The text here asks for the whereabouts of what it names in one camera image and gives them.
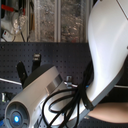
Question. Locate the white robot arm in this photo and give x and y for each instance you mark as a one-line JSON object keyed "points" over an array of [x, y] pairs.
{"points": [[108, 44]]}

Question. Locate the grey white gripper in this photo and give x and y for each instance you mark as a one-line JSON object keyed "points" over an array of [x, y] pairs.
{"points": [[24, 109]]}

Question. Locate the cluttered shelf items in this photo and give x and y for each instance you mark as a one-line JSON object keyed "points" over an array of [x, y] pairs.
{"points": [[15, 23]]}

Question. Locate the black perforated pegboard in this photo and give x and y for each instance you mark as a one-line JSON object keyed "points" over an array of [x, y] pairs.
{"points": [[71, 59]]}

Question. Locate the clear plastic storage bins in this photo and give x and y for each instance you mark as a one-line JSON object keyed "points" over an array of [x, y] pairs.
{"points": [[62, 20]]}

